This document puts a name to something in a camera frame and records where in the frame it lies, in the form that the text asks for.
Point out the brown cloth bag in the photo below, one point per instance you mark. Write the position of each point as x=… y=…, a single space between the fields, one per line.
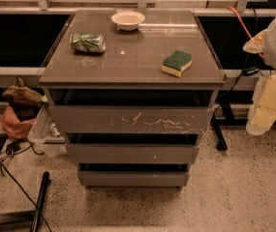
x=26 y=102

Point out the orange cloth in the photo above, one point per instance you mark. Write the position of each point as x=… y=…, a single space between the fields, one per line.
x=13 y=127

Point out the grey top drawer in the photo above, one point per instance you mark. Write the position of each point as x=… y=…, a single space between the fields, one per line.
x=114 y=119

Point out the black power adapter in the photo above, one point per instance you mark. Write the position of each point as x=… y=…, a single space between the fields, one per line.
x=250 y=71

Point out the white bowl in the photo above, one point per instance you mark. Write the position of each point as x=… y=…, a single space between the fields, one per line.
x=128 y=20

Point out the crushed green soda can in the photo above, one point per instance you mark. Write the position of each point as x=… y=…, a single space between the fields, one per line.
x=88 y=42

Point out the black stand leg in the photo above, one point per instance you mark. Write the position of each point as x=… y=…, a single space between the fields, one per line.
x=227 y=119

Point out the grey drawer cabinet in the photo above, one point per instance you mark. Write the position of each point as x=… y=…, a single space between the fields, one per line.
x=128 y=74

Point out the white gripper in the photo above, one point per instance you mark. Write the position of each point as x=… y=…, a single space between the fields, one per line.
x=262 y=114

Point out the green yellow sponge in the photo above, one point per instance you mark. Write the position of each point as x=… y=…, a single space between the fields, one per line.
x=177 y=63

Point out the grey drawer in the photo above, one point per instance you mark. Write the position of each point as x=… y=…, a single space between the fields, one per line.
x=133 y=179
x=114 y=119
x=104 y=153

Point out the grey middle drawer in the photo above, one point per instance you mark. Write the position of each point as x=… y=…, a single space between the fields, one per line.
x=104 y=153

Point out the grey bottom drawer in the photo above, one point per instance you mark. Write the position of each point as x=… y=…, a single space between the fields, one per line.
x=133 y=179

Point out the black table leg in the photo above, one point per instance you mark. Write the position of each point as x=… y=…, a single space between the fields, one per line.
x=32 y=217

